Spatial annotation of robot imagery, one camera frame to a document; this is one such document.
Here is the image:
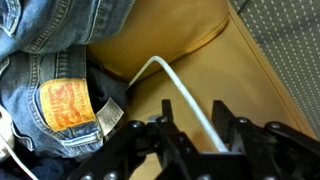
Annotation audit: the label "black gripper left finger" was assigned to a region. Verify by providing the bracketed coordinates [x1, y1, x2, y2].
[66, 98, 201, 180]

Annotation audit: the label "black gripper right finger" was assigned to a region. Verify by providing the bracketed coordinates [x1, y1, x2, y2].
[211, 99, 320, 180]

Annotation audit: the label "white charging cable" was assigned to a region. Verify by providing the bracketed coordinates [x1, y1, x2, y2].
[0, 55, 231, 180]

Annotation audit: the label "dark navy garment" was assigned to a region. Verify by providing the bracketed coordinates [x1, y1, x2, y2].
[0, 64, 129, 180]

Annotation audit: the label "tan leather sofa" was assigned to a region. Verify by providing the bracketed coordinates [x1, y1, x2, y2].
[86, 0, 318, 180]

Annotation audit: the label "blue denim jeans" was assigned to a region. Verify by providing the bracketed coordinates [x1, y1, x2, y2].
[0, 0, 136, 159]

